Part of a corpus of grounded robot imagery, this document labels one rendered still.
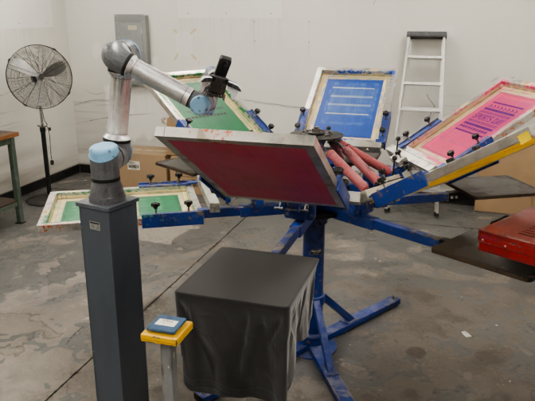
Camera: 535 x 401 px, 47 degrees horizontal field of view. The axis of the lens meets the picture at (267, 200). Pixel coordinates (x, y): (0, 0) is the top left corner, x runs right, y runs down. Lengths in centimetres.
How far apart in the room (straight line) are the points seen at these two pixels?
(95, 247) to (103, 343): 45
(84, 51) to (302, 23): 268
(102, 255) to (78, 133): 549
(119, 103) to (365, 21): 431
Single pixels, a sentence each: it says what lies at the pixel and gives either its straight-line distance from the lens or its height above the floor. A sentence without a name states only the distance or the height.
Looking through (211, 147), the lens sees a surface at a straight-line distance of 224.
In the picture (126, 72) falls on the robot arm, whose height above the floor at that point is 173.
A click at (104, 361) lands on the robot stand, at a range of 291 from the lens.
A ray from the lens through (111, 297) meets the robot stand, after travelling 271.
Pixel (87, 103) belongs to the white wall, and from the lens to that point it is 793.
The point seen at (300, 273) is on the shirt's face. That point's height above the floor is 95.
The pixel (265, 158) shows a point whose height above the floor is 144.
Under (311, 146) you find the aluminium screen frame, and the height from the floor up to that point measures 152.
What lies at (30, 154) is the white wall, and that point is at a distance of 741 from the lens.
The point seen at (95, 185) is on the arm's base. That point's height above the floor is 127.
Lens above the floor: 195
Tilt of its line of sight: 17 degrees down
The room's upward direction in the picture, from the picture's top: straight up
